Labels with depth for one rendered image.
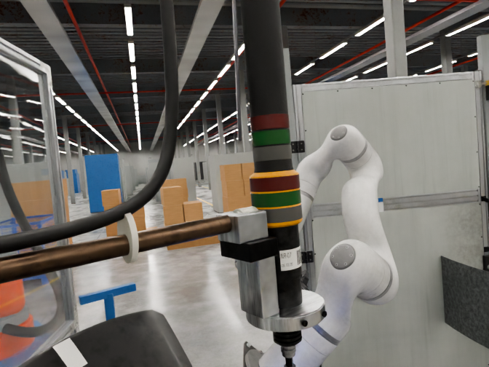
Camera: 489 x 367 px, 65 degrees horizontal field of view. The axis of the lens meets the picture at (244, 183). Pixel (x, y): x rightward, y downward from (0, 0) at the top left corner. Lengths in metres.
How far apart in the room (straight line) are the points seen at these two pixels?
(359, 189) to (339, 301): 0.32
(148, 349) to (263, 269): 0.18
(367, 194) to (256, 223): 0.81
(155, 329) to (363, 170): 0.89
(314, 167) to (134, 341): 0.91
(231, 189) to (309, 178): 7.19
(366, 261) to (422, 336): 1.72
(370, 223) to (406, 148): 1.35
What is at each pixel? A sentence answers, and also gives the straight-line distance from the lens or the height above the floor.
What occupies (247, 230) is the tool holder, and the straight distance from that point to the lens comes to 0.29.
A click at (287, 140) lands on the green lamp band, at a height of 1.60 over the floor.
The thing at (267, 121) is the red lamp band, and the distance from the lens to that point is 0.32.
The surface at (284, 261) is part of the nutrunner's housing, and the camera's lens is 0.33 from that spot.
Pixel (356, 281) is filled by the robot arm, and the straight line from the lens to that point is 0.93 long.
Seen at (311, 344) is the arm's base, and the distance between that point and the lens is 1.01.
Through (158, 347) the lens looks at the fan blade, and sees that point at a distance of 0.45.
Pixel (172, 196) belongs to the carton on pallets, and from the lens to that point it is 7.80.
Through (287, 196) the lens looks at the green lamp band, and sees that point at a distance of 0.31.
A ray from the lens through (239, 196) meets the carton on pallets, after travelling 8.44.
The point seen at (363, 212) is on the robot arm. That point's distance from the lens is 1.07.
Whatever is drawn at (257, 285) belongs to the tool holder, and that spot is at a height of 1.49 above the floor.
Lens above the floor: 1.58
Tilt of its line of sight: 3 degrees down
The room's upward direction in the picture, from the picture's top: 5 degrees counter-clockwise
